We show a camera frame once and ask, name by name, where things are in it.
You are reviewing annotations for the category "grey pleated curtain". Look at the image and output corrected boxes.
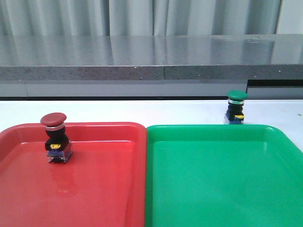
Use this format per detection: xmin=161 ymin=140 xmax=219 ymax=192
xmin=0 ymin=0 xmax=282 ymax=36

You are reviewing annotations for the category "grey stone counter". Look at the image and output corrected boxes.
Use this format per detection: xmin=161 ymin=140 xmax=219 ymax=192
xmin=0 ymin=35 xmax=303 ymax=100

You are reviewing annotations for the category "green plastic tray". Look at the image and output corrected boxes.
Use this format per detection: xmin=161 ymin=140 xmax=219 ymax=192
xmin=145 ymin=124 xmax=303 ymax=227

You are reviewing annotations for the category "red mushroom push button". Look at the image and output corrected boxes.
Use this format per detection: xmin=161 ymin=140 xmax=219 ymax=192
xmin=40 ymin=113 xmax=73 ymax=163

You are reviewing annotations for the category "green mushroom push button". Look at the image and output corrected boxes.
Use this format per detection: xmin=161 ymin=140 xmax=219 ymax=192
xmin=224 ymin=90 xmax=248 ymax=124

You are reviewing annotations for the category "red plastic tray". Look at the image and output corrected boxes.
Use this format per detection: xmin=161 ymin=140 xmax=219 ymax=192
xmin=0 ymin=122 xmax=146 ymax=227

